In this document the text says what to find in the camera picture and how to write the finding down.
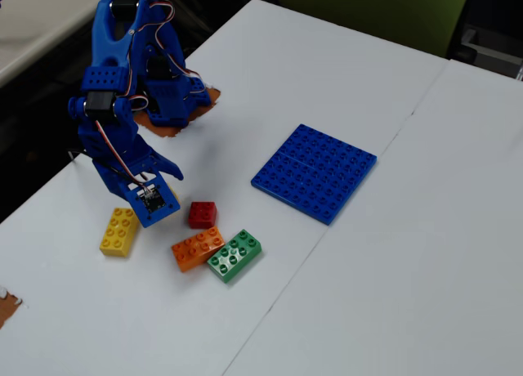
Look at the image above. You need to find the blue gripper with motor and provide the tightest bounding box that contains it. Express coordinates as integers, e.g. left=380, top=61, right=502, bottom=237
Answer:
left=78, top=121, right=184, bottom=204

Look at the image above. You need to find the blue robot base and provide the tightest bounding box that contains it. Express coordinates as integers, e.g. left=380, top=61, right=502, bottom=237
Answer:
left=142, top=56, right=206, bottom=128

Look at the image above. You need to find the yellow 2x4 building block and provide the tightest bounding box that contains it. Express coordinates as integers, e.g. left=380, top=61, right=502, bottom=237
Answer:
left=99, top=207, right=142, bottom=257

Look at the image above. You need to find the red 2x2 building block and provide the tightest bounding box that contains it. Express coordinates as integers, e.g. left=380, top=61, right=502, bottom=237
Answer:
left=187, top=200, right=218, bottom=230

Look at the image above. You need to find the orange 2x4 building block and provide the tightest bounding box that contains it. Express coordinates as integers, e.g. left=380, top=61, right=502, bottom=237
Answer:
left=170, top=226, right=226, bottom=274

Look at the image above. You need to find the green 2x4 building block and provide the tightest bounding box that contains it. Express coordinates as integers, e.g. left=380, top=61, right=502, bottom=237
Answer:
left=207, top=228, right=263, bottom=284

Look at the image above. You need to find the white foam board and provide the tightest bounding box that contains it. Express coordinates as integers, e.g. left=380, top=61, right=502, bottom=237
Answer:
left=222, top=59, right=523, bottom=376
left=0, top=0, right=450, bottom=376

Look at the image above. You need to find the blue 8x8 building plate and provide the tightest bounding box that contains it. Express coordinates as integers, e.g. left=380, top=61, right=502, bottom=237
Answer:
left=250, top=123, right=378, bottom=226

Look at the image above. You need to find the white desk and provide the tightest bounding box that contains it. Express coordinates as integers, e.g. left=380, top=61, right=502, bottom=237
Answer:
left=0, top=0, right=111, bottom=87

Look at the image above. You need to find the dark grey furniture part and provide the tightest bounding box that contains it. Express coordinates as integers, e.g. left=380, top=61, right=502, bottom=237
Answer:
left=447, top=24, right=523, bottom=83

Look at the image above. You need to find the black camera module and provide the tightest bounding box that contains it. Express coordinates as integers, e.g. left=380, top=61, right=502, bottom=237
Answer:
left=137, top=185, right=168, bottom=213

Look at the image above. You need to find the blue wrist camera mount plate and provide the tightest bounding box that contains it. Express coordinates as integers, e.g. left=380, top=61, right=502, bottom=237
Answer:
left=123, top=175, right=181, bottom=229

